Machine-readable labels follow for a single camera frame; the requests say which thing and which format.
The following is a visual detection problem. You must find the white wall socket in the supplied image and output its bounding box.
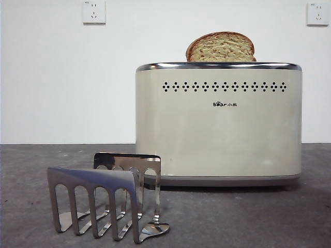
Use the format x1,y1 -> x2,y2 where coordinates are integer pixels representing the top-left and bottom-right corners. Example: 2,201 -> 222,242
306,2 -> 329,26
82,0 -> 107,25

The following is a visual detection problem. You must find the shiny steel toast rack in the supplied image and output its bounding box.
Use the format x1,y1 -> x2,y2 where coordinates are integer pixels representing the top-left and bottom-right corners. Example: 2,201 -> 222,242
46,152 -> 171,245

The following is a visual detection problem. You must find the cream and chrome toaster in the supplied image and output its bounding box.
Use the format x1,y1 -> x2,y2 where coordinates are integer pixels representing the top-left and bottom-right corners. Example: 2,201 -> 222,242
135,61 -> 303,191

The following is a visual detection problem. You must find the brown bread slice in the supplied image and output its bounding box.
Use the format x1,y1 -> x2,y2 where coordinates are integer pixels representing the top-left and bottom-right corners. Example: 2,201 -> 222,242
185,32 -> 257,62

